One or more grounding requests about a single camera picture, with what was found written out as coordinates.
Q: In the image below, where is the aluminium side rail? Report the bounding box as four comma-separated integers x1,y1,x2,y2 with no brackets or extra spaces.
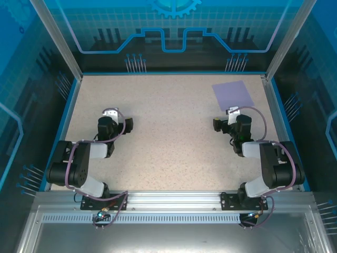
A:
260,74,302,192

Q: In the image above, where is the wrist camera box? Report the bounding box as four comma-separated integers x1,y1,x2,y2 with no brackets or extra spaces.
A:
225,106,242,126
102,107,120,119

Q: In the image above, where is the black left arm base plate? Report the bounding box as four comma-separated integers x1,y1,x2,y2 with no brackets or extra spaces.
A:
80,193,130,211

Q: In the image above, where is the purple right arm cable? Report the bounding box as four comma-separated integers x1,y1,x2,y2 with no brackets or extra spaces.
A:
229,105,298,229

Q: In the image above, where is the cable connector with light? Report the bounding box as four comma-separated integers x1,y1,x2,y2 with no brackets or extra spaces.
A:
246,210,264,220
96,207,111,220

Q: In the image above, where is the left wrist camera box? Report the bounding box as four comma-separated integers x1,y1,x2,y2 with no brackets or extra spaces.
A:
102,107,120,119

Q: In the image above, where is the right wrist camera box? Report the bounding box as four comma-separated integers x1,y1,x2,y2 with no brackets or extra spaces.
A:
225,106,242,126

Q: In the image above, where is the slotted metal cable duct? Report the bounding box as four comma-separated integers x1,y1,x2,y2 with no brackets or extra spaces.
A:
41,213,244,225

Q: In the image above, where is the steel sheet panel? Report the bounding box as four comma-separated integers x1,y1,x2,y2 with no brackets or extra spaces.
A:
15,204,334,253

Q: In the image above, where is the lilac paper sheet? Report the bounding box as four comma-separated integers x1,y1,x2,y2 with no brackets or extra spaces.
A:
212,80,255,112

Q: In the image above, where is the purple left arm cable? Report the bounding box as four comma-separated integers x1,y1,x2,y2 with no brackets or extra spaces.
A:
64,108,130,230

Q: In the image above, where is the aluminium frame post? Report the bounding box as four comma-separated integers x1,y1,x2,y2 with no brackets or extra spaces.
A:
264,0,316,81
28,0,84,81

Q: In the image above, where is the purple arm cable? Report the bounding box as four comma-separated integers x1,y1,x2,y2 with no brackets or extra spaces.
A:
64,108,130,230
229,105,298,229

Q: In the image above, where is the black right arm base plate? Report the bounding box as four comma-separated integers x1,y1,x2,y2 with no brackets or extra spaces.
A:
220,191,269,211

